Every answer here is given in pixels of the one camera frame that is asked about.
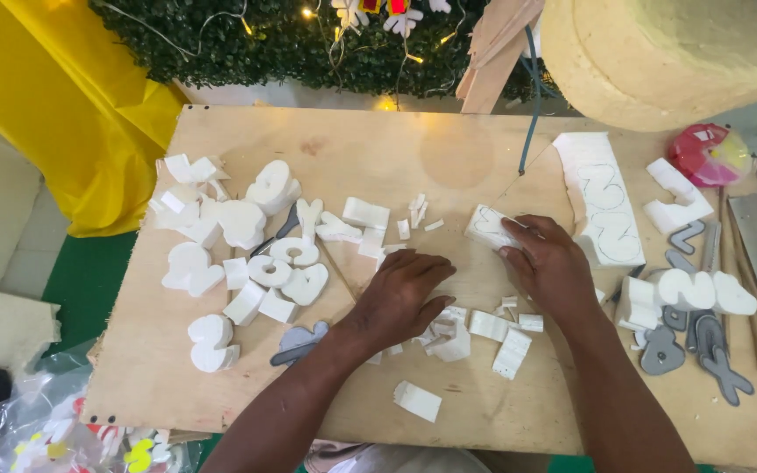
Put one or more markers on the yellow cloth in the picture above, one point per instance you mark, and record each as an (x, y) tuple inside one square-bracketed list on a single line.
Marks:
[(83, 111)]

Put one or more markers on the pile of white foam cutouts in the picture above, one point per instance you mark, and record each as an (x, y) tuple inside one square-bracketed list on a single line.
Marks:
[(240, 223)]

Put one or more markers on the green artificial hedge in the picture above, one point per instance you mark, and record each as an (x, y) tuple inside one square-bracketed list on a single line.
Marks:
[(273, 46)]

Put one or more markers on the person's light clothing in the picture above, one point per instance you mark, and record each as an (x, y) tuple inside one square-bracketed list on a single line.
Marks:
[(391, 458)]

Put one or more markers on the long foam strip drawn numbers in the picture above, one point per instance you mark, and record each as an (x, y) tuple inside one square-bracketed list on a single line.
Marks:
[(598, 197)]

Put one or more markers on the large cream foam cylinder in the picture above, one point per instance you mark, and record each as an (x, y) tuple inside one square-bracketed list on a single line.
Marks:
[(667, 59)]

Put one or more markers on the angled white foam offcut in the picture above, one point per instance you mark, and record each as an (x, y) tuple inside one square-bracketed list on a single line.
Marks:
[(677, 200)]

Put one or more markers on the white foam piece with outline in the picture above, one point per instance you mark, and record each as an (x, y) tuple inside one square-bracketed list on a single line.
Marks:
[(487, 226)]

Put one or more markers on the broken cream foam slab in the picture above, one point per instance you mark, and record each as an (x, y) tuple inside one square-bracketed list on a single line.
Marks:
[(10, 325)]

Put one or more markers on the pink and yellow plastic bag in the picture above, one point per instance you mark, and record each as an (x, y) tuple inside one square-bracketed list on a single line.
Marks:
[(707, 154)]

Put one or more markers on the person's left hand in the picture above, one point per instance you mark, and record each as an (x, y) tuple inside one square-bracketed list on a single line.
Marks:
[(395, 299)]

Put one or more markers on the white foam number cutout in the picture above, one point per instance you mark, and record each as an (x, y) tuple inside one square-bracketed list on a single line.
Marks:
[(686, 289), (638, 305), (734, 294)]

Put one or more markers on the white foam block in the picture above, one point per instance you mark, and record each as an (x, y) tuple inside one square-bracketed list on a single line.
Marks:
[(418, 401), (487, 325), (512, 355), (531, 322)]

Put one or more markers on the clear bag of coloured flowers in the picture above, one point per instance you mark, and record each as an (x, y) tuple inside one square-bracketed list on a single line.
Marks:
[(56, 427)]

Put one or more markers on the grey number template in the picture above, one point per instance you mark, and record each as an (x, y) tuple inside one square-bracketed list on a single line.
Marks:
[(296, 343), (720, 361), (661, 355), (286, 223), (687, 238)]

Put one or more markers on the scattered white foam offcuts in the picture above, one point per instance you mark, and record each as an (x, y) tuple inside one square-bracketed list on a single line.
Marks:
[(365, 217)]

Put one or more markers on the wooden stick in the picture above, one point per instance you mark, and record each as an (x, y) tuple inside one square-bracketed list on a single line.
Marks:
[(743, 289)]

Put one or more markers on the person's right hand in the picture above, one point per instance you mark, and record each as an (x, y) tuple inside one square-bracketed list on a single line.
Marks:
[(556, 266)]

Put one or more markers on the heap of small foam scraps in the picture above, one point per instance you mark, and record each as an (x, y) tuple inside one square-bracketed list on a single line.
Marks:
[(451, 335)]

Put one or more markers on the white flower decoration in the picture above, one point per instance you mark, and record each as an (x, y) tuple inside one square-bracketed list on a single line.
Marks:
[(403, 21), (350, 12)]

